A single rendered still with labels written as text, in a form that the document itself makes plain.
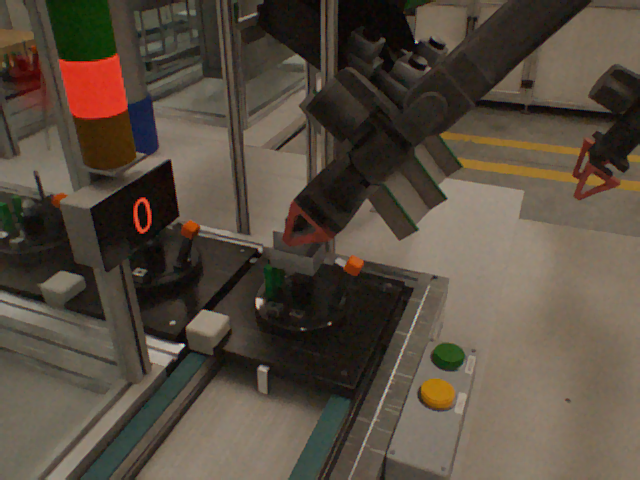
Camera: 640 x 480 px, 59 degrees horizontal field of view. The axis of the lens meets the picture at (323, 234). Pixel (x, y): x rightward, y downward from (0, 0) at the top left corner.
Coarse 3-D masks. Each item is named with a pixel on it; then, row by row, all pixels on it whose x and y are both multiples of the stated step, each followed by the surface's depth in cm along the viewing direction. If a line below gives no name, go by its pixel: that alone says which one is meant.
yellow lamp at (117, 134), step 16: (128, 112) 54; (80, 128) 52; (96, 128) 52; (112, 128) 52; (128, 128) 54; (80, 144) 53; (96, 144) 52; (112, 144) 53; (128, 144) 54; (96, 160) 53; (112, 160) 54; (128, 160) 55
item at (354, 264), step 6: (336, 258) 76; (354, 258) 75; (336, 264) 75; (342, 264) 75; (348, 264) 74; (354, 264) 74; (360, 264) 74; (348, 270) 74; (354, 270) 74; (348, 276) 75; (342, 282) 76; (348, 282) 76; (342, 288) 77; (336, 294) 78; (342, 294) 77; (336, 300) 78
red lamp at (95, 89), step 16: (64, 64) 49; (80, 64) 49; (96, 64) 49; (112, 64) 50; (64, 80) 50; (80, 80) 49; (96, 80) 50; (112, 80) 51; (80, 96) 50; (96, 96) 50; (112, 96) 51; (80, 112) 51; (96, 112) 51; (112, 112) 52
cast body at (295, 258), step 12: (300, 216) 75; (276, 228) 74; (300, 228) 74; (312, 228) 75; (276, 240) 75; (264, 252) 79; (276, 252) 76; (288, 252) 75; (300, 252) 74; (312, 252) 75; (324, 252) 78; (276, 264) 77; (288, 264) 76; (300, 264) 75; (312, 264) 74
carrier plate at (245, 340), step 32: (256, 288) 86; (352, 288) 86; (256, 320) 80; (352, 320) 80; (384, 320) 80; (224, 352) 75; (256, 352) 74; (288, 352) 74; (320, 352) 74; (352, 352) 74; (320, 384) 71; (352, 384) 69
